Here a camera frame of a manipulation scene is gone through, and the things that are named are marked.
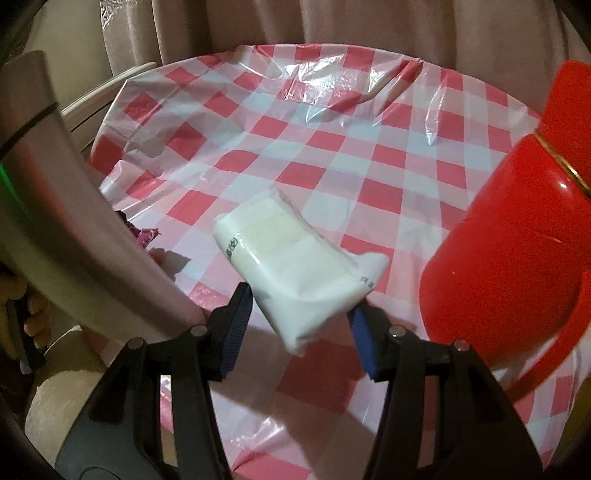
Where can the magenta cloth ball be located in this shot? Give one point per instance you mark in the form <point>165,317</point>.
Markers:
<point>143,236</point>

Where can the red thermos jug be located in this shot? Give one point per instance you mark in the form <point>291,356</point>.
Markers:
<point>514,275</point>

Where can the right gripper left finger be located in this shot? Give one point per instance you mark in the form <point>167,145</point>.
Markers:
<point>117,433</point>

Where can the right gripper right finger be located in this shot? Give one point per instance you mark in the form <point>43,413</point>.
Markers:
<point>479,434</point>

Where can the silver steel thermos bottle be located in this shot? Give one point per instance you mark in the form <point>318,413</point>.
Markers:
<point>61,234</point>

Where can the white ornate cabinet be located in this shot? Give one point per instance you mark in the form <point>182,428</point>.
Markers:
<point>70,34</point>

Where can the red white checkered tablecloth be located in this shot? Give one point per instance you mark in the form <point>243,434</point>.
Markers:
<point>379,151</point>

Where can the person hand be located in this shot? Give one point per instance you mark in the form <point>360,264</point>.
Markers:
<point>37,324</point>

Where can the white tissue pack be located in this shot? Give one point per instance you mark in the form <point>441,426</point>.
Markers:
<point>300,280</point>

